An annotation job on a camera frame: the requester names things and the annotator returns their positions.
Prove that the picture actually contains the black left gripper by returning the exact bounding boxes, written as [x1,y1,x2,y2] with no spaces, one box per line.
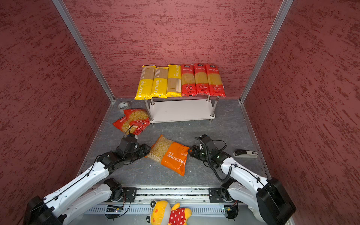
[124,143,152,163]

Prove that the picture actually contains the orange macaroni bag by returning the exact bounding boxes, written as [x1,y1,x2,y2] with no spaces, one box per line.
[146,135,190,176]

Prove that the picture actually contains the red macaroni bag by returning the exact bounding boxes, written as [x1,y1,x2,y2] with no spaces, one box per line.
[113,109,150,136]

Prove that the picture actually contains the yellow spaghetti bag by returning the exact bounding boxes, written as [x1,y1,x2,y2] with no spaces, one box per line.
[151,67,169,98]
[166,65,182,98]
[135,65,156,100]

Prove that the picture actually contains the red spaghetti bag front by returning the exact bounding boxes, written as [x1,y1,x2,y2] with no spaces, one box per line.
[205,64,226,97]

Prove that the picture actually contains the red spaghetti bag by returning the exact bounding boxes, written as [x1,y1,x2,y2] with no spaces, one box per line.
[181,64,197,97]
[205,64,226,97]
[194,63,210,95]

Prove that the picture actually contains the red spaghetti bag back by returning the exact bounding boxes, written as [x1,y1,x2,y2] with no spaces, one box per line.
[194,63,210,95]

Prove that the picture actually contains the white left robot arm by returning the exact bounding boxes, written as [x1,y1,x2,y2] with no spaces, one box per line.
[23,134,151,225]

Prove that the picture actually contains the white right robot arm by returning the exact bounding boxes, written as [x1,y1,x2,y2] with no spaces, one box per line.
[188,135,297,225]

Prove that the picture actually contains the white two-tier shelf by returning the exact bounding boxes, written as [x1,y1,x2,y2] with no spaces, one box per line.
[144,95,220,123]

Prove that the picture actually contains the yellow plush toy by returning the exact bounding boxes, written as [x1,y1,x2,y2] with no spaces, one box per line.
[146,200,192,225]

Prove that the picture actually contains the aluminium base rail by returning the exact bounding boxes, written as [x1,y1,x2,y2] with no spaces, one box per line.
[44,185,296,225]

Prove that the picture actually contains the aluminium corner post left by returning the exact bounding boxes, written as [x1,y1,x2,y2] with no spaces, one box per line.
[52,0,115,103]

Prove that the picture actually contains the aluminium corner post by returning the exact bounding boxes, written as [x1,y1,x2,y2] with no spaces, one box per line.
[52,0,115,103]
[240,0,293,104]

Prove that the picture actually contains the aluminium corner post right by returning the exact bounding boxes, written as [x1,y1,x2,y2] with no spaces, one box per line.
[240,0,293,104]

